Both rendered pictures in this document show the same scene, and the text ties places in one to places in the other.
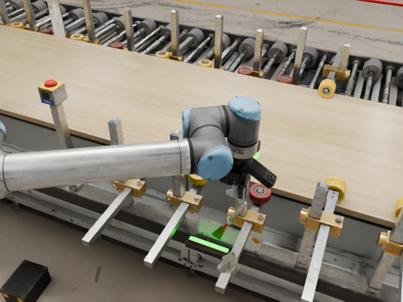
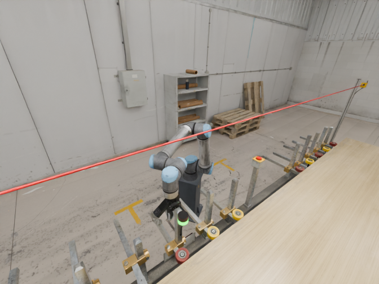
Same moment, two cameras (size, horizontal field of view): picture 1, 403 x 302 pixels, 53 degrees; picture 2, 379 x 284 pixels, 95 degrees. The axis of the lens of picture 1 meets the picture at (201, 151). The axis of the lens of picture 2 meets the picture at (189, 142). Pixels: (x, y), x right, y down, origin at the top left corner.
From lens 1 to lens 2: 1.58 m
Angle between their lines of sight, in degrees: 93
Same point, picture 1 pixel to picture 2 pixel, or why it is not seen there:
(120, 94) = (316, 227)
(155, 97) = (311, 246)
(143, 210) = (221, 224)
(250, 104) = (167, 172)
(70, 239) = not seen: hidden behind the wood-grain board
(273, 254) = (159, 269)
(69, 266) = not seen: hidden behind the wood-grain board
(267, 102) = not seen: outside the picture
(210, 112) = (174, 162)
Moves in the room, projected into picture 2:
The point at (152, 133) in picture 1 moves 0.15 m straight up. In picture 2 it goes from (260, 226) to (265, 211)
